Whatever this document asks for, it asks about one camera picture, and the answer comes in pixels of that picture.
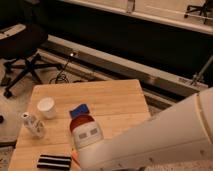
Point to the black white striped cloth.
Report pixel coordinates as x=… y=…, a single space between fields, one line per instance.
x=54 y=162

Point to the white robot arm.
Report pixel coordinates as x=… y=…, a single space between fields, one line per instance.
x=182 y=132

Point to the black office chair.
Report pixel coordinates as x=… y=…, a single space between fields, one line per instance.
x=20 y=38

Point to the clear plastic bottle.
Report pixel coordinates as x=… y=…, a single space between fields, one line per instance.
x=33 y=124

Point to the blue sponge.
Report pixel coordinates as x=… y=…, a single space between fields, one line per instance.
x=79 y=110

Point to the distant chair base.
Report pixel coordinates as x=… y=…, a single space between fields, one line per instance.
x=202 y=10

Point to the white ceramic cup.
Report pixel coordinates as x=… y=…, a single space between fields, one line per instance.
x=47 y=107

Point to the orange bowl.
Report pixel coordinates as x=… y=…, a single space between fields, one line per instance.
x=82 y=119

